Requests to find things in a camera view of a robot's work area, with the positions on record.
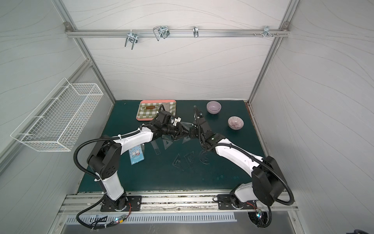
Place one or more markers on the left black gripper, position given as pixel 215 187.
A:
pixel 182 131

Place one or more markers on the aluminium top crossbar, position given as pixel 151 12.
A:
pixel 174 33

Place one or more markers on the plain lilac bowl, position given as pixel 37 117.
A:
pixel 213 107

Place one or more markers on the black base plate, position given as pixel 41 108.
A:
pixel 228 202
pixel 134 203

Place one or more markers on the clear plastic pouch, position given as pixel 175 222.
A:
pixel 187 127

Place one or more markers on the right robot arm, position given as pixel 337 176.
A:
pixel 267 185

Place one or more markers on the clear triangle set square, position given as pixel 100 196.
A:
pixel 186 139

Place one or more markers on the small metal bracket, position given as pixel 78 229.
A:
pixel 195 32

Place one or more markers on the metal u-bolt clamp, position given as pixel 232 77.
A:
pixel 132 39
pixel 161 32

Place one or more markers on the clear large set square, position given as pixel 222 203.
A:
pixel 167 142

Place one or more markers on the wooden handled metal spatula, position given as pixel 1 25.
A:
pixel 156 106

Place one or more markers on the striped purple bowl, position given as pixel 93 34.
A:
pixel 235 123

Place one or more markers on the white slotted vent strip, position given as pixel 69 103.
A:
pixel 149 218

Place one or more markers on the green checked cloth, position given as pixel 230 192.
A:
pixel 149 112

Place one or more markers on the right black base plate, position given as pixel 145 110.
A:
pixel 228 202

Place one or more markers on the pink plastic tray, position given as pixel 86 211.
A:
pixel 140 117

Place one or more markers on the clear straight ruler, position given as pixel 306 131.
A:
pixel 155 147

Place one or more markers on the white wire wall basket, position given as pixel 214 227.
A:
pixel 57 122

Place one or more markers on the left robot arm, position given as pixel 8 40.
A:
pixel 105 157

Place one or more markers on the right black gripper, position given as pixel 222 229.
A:
pixel 199 123

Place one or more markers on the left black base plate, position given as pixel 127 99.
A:
pixel 134 203

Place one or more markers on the blue ruler set package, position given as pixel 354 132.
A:
pixel 136 154

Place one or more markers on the metal U-bolt clamp middle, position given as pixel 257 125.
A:
pixel 161 32

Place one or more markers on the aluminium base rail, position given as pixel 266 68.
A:
pixel 152 201

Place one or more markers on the metal U-bolt clamp left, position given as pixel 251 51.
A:
pixel 132 39

